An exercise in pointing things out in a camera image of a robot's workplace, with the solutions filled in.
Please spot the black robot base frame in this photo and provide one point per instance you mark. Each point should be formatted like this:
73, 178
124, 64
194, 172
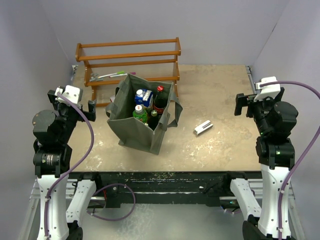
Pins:
210, 188

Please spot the wooden shelf rack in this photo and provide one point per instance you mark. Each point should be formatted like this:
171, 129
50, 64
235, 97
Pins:
152, 60

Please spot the magenta capped marker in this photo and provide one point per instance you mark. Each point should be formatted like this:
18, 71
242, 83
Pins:
121, 74

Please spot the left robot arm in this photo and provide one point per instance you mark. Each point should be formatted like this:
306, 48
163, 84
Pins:
52, 130

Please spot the blue juice carton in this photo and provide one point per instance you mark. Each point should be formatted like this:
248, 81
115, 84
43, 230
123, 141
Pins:
145, 98

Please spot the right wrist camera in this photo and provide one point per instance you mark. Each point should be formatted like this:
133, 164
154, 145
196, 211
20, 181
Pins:
267, 91

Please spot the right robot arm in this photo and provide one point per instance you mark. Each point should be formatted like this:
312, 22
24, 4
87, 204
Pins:
275, 120

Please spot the cola glass bottle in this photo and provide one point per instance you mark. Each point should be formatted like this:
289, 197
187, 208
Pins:
160, 100

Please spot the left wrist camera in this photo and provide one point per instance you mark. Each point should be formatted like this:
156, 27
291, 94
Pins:
72, 93

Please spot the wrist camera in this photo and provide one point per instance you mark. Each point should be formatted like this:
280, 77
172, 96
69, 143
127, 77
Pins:
267, 91
72, 93

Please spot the green canvas bag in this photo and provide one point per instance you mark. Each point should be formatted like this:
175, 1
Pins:
132, 132

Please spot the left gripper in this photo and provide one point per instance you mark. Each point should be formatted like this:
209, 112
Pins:
91, 112

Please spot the orange soda plastic bottle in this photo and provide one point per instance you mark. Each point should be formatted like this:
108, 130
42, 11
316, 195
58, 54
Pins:
140, 113

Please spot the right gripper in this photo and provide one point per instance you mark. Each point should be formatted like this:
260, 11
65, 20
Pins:
243, 100

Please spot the white stapler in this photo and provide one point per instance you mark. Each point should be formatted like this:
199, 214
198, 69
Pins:
203, 127

